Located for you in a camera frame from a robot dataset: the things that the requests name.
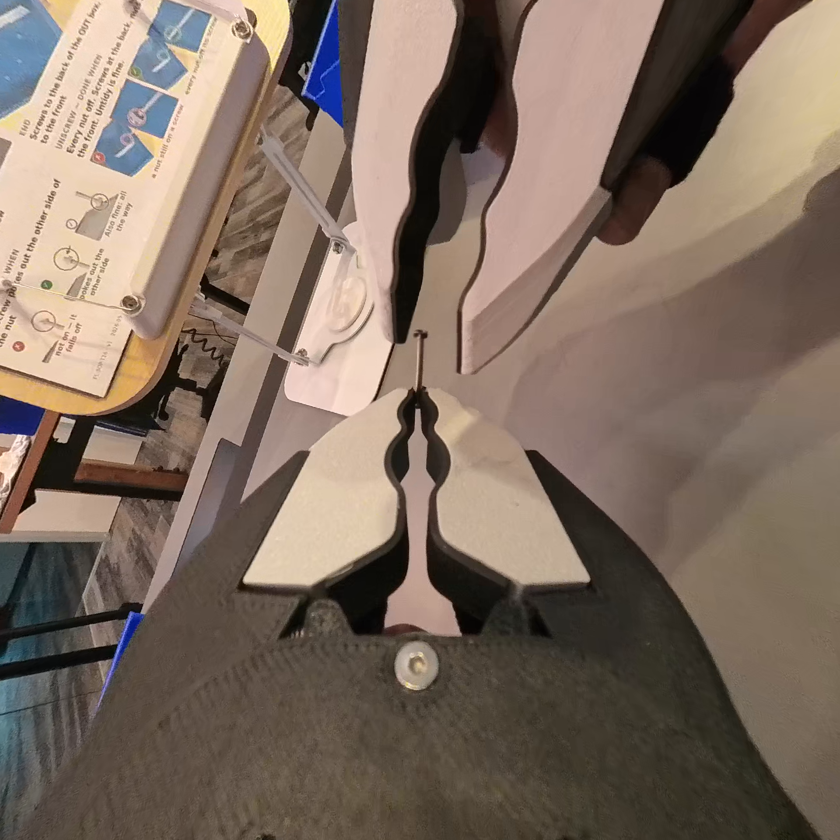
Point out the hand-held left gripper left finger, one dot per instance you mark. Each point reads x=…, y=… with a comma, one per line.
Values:
x=328, y=512

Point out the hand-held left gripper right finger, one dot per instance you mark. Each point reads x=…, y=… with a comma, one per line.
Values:
x=505, y=518

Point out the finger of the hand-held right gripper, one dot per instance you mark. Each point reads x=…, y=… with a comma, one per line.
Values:
x=558, y=164
x=387, y=131

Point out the blue plastic bin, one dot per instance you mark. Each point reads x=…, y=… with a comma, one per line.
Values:
x=321, y=65
x=128, y=640

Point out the small metal bolt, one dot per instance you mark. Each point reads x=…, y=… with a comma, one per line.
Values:
x=418, y=367

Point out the person's right hand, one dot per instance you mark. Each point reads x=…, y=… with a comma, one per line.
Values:
x=636, y=203

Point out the clear acrylic board stand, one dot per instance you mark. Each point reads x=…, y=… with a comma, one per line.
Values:
x=348, y=308

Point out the brown wooden table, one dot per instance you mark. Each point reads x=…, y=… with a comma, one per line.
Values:
x=131, y=478

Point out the printed instruction board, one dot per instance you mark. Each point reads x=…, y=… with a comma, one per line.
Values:
x=164, y=197

